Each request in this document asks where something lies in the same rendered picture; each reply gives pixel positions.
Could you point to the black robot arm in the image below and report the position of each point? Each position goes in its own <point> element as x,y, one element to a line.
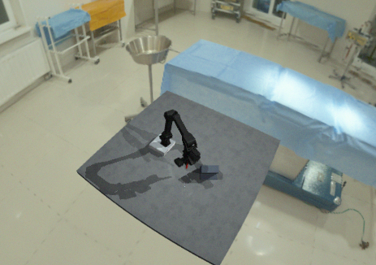
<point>187,138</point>

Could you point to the blue-grey sloped panel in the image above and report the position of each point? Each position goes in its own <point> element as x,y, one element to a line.
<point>209,172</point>

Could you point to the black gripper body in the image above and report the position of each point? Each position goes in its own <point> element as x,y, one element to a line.
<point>180,162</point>

